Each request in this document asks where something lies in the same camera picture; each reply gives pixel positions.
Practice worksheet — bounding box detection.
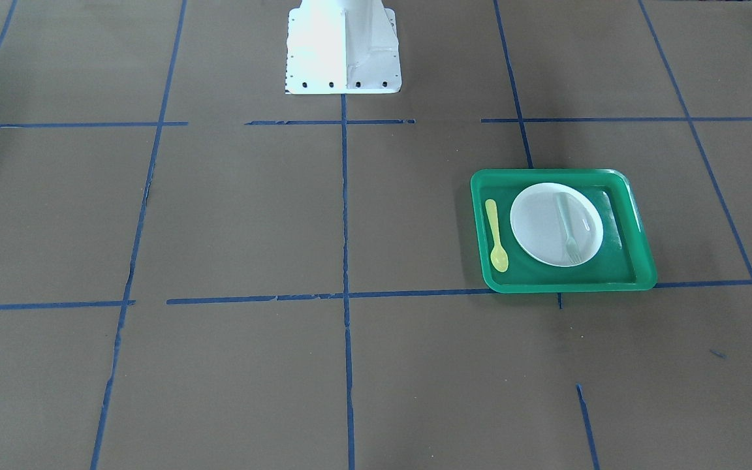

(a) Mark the green plastic tray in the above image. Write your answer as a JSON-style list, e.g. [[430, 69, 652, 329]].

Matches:
[[469, 169, 657, 294]]

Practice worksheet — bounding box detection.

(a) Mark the pale green plastic fork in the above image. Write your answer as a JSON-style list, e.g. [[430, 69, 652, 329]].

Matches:
[[555, 193, 582, 265]]

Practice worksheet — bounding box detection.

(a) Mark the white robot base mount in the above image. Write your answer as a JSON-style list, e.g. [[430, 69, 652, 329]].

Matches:
[[285, 1, 403, 95]]

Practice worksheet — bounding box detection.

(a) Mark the white round plate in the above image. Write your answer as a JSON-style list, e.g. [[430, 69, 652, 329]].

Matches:
[[510, 182, 605, 268]]

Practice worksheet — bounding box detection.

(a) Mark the yellow plastic spoon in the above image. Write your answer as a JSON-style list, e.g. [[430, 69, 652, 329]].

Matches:
[[484, 198, 509, 273]]

